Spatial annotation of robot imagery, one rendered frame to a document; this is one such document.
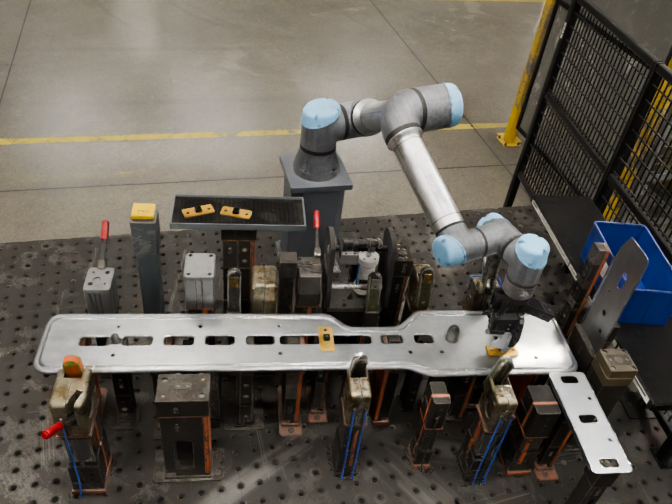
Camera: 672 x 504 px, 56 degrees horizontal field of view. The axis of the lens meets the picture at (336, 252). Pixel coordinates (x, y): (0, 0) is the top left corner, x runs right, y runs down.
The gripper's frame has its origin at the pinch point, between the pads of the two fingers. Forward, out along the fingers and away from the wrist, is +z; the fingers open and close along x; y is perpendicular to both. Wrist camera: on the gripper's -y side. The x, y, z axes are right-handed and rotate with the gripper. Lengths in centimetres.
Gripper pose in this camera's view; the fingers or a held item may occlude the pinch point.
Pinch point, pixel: (504, 346)
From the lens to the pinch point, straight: 174.8
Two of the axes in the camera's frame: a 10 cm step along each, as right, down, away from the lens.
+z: -0.9, 7.6, 6.4
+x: 1.0, 6.5, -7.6
